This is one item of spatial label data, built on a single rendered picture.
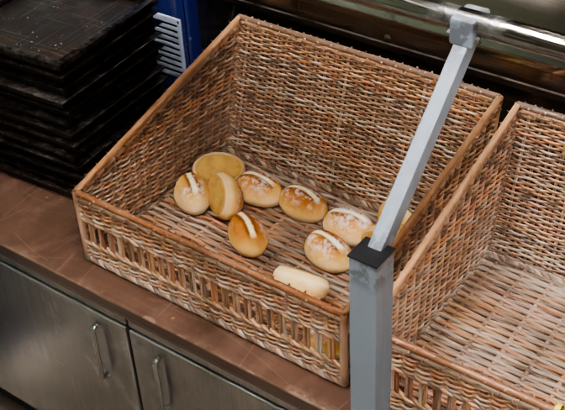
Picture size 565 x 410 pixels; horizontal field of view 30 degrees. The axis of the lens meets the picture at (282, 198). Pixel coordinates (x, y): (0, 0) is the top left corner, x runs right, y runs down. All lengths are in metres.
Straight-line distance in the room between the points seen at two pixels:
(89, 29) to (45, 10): 0.13
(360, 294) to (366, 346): 0.08
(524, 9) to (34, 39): 0.86
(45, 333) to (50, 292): 0.14
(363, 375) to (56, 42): 0.88
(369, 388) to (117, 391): 0.71
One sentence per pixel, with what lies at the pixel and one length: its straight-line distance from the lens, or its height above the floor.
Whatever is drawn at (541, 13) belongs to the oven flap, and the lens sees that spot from 1.69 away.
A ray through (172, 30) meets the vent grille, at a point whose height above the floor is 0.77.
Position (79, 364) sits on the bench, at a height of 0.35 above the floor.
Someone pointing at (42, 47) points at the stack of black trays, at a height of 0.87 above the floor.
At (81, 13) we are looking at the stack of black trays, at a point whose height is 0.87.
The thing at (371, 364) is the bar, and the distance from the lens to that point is 1.36.
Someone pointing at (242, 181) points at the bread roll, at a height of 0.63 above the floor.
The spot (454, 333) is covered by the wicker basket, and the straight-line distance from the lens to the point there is 1.69.
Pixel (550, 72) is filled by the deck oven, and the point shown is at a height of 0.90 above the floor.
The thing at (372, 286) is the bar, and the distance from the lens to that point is 1.27.
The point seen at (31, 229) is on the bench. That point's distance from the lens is 1.98.
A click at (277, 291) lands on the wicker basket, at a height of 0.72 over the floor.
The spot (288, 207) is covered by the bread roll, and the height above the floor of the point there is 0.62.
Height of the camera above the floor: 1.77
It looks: 37 degrees down
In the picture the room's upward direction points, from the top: 3 degrees counter-clockwise
